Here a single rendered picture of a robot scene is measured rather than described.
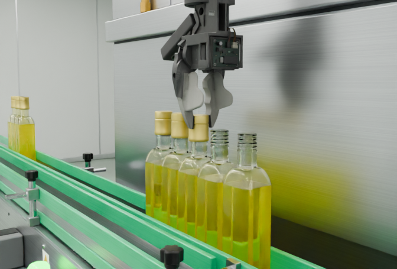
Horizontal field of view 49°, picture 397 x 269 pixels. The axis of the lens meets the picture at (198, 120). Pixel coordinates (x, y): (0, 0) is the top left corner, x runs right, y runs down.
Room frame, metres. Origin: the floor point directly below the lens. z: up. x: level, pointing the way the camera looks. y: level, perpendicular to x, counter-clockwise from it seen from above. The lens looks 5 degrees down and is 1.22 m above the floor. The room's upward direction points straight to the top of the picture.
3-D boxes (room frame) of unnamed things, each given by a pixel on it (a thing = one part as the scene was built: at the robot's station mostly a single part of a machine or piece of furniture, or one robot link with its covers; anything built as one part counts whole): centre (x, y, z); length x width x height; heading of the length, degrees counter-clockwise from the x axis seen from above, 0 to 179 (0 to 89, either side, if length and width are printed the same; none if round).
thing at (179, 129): (0.79, 0.03, 1.14); 0.04 x 0.04 x 0.04
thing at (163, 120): (0.83, 0.07, 1.14); 0.04 x 0.04 x 0.04
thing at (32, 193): (1.00, 0.41, 0.94); 0.07 x 0.04 x 0.13; 127
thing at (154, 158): (0.83, 0.07, 0.99); 0.06 x 0.06 x 0.21; 38
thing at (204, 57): (0.72, -0.02, 1.29); 0.09 x 0.08 x 0.12; 36
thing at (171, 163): (0.79, 0.03, 0.99); 0.06 x 0.06 x 0.21; 36
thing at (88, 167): (1.28, 0.31, 0.94); 0.07 x 0.04 x 0.13; 127
